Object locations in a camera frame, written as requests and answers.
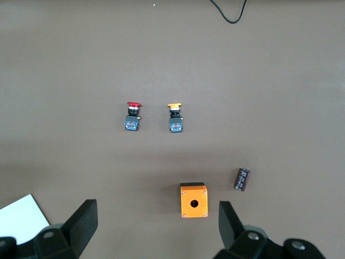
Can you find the yellow push button switch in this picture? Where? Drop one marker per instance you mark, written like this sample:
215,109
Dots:
175,118

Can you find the red push button switch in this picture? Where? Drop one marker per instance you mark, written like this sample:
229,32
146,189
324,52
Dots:
132,117

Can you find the orange button enclosure box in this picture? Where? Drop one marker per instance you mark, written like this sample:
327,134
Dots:
193,202

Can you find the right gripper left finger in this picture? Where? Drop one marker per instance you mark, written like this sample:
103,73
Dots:
82,226

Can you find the small black connector block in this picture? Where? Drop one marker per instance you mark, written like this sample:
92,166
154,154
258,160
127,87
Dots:
242,180

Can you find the white drawer cabinet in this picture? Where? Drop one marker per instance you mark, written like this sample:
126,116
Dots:
21,218

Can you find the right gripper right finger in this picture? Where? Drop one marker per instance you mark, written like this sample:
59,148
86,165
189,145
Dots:
230,229

